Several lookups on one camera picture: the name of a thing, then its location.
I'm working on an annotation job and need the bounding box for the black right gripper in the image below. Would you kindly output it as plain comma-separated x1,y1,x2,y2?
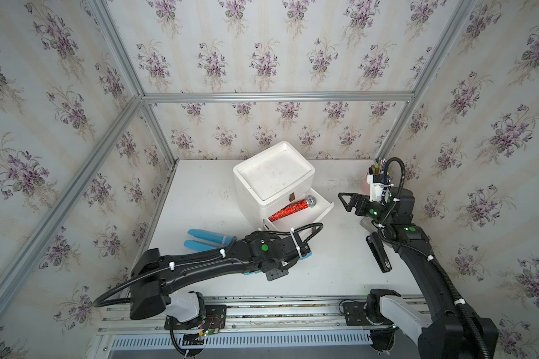
340,191,397,228

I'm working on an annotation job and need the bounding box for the white drawer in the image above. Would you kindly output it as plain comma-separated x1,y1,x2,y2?
261,188,334,232

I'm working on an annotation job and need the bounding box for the blue toy microphone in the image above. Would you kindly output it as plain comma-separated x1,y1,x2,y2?
184,240,220,252
188,229,234,246
243,251,312,276

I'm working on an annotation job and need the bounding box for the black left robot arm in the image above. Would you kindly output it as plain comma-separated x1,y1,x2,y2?
93,222,323,320

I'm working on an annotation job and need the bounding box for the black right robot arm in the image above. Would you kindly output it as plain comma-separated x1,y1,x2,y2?
338,157,499,358

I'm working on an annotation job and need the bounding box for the white plastic drawer cabinet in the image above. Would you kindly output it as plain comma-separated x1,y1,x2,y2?
233,142,315,228

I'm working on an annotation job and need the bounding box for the grey stone slab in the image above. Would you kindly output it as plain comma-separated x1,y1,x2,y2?
359,218,377,233

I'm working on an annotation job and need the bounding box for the pink metal pen bucket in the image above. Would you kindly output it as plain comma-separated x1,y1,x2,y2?
367,163,384,184

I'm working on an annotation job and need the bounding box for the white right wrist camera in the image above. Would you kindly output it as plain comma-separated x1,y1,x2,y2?
366,175,392,203

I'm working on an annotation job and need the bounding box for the aluminium mounting rail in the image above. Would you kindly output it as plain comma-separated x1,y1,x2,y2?
96,296,367,335

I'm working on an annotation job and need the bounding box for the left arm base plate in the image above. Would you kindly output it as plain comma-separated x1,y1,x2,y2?
164,305,228,334

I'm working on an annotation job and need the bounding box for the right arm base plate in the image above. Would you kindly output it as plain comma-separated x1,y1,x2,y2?
338,299,391,327

